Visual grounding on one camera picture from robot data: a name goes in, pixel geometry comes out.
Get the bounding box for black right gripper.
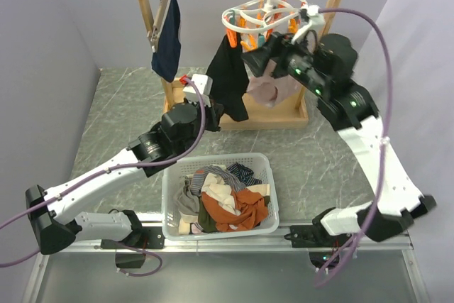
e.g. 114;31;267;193
240;30;328;97

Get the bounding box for black underwear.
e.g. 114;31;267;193
206;35;249;122

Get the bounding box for pink beige underwear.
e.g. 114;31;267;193
245;29;319;108

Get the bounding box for white clip hanger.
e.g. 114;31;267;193
221;0;307;52

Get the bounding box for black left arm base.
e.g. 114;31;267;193
100;226;165;277

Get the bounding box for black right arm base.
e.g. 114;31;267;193
284;225;350;270

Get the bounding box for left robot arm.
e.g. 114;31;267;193
26;101;224;255

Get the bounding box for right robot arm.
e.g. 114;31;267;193
242;34;436;246

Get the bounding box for navy blue underwear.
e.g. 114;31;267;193
151;0;182;83

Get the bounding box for wooden clip hanger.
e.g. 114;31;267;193
147;0;170;53

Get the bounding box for cream white garment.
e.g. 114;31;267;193
201;173;240;216

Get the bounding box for grey garment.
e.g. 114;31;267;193
173;179;199;223

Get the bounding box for navy striped garment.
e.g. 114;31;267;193
227;162;262;187

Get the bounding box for white plastic laundry basket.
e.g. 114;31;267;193
162;153;279;241

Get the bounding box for orange brown garment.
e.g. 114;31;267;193
197;185;270;233

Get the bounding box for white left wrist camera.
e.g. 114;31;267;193
179;74;213;106

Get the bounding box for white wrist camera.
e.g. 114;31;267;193
179;74;213;106
291;5;326;45

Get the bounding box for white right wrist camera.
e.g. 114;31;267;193
291;5;326;45

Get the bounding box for aluminium mounting rail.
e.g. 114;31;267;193
58;221;413;253

